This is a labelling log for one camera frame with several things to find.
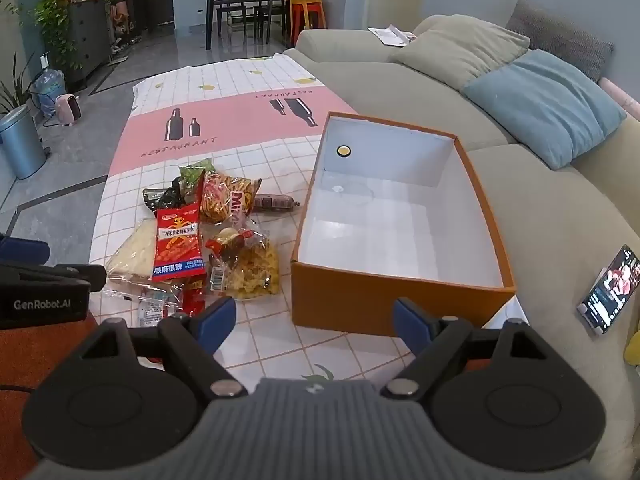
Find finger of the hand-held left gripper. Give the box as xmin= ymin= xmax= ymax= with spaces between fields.
xmin=0 ymin=233 xmax=51 ymax=265
xmin=0 ymin=261 xmax=108 ymax=294

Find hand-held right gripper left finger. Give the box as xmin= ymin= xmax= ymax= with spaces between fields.
xmin=77 ymin=296 xmax=248 ymax=402

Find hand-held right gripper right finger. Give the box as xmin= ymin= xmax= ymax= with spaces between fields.
xmin=381 ymin=298 xmax=547 ymax=400

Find clear yellow twist chips bag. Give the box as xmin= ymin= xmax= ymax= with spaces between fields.
xmin=206 ymin=227 xmax=281 ymax=302

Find orange cardboard box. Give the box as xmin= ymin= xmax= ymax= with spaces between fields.
xmin=291 ymin=111 xmax=517 ymax=337

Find clear sandwich packet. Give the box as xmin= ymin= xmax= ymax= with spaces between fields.
xmin=105 ymin=217 xmax=187 ymax=293

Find small white snack packet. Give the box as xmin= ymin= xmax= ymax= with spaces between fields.
xmin=135 ymin=287 xmax=183 ymax=328

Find red spicy strip packet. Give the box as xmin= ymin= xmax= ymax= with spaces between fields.
xmin=151 ymin=203 xmax=207 ymax=283

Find red fries snack packet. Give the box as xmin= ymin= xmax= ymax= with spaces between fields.
xmin=199 ymin=170 xmax=263 ymax=226

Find small red snack packet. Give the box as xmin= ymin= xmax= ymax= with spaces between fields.
xmin=180 ymin=277 xmax=211 ymax=317

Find person's orange clothing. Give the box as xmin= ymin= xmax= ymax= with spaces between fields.
xmin=0 ymin=316 xmax=103 ymax=393

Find blue metal bin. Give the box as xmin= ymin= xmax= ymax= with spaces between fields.
xmin=0 ymin=105 xmax=47 ymax=180

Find dark seaweed packet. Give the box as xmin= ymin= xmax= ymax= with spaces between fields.
xmin=142 ymin=176 xmax=188 ymax=211

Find dark sausage stick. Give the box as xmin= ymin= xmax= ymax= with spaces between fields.
xmin=250 ymin=194 xmax=301 ymax=212

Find pink heater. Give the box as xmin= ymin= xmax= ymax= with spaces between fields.
xmin=54 ymin=92 xmax=84 ymax=126

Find green snack packet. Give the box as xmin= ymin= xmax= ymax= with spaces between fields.
xmin=179 ymin=158 xmax=216 ymax=198

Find potted leaf plant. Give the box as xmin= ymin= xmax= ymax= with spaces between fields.
xmin=0 ymin=52 xmax=39 ymax=117

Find large water bottle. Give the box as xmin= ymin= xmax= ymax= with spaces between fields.
xmin=32 ymin=67 xmax=68 ymax=118

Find smartphone on stand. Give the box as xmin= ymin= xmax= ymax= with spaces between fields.
xmin=577 ymin=244 xmax=640 ymax=336

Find pink checked printed tablecloth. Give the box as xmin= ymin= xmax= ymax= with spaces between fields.
xmin=90 ymin=52 xmax=528 ymax=392

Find grey drawer cabinet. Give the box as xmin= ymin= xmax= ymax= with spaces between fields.
xmin=65 ymin=0 xmax=114 ymax=86

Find dark cabinet with plants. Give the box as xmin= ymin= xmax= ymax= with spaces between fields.
xmin=31 ymin=0 xmax=91 ymax=72

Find beige sofa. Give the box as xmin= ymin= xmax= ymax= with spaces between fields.
xmin=282 ymin=12 xmax=640 ymax=480

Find cluttered shelf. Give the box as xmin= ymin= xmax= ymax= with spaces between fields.
xmin=109 ymin=0 xmax=140 ymax=56

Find blue cushion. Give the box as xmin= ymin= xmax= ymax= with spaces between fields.
xmin=462 ymin=49 xmax=628 ymax=171

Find beige cushion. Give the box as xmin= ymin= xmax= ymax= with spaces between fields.
xmin=397 ymin=14 xmax=531 ymax=92

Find papers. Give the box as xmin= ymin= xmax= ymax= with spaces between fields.
xmin=367 ymin=24 xmax=418 ymax=47

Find pink roll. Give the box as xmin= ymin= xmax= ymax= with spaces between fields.
xmin=600 ymin=77 xmax=640 ymax=122

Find dark dining chair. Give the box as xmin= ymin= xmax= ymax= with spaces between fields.
xmin=216 ymin=0 xmax=258 ymax=43
xmin=252 ymin=0 xmax=295 ymax=43

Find red stool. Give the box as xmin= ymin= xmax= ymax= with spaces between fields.
xmin=289 ymin=0 xmax=327 ymax=36

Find grey striped cushion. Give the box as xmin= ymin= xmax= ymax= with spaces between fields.
xmin=505 ymin=0 xmax=615 ymax=83

